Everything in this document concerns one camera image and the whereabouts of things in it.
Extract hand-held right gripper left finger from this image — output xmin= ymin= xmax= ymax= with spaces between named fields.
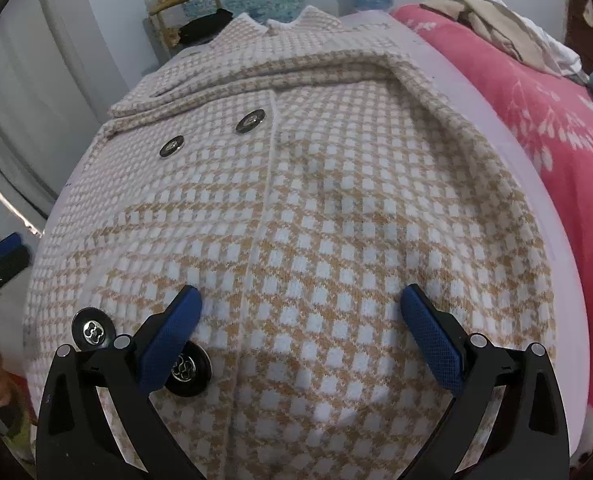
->
xmin=35 ymin=284 xmax=212 ymax=480

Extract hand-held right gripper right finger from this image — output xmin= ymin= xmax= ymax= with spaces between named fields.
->
xmin=391 ymin=282 xmax=572 ymax=480

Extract beige houndstooth coat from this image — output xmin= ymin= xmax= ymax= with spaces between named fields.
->
xmin=24 ymin=6 xmax=559 ymax=480

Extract beige clothes pile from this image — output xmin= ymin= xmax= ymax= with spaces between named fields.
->
xmin=421 ymin=0 xmax=552 ymax=73

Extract green fluffy cloth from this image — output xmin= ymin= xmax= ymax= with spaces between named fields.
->
xmin=0 ymin=400 xmax=38 ymax=466

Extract white curtain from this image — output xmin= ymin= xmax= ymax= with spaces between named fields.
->
xmin=0 ymin=0 xmax=162 ymax=241

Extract pink floral blanket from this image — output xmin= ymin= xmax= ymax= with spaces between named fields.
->
xmin=391 ymin=4 xmax=593 ymax=423

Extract black bag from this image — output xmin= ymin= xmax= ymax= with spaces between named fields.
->
xmin=179 ymin=8 xmax=234 ymax=43

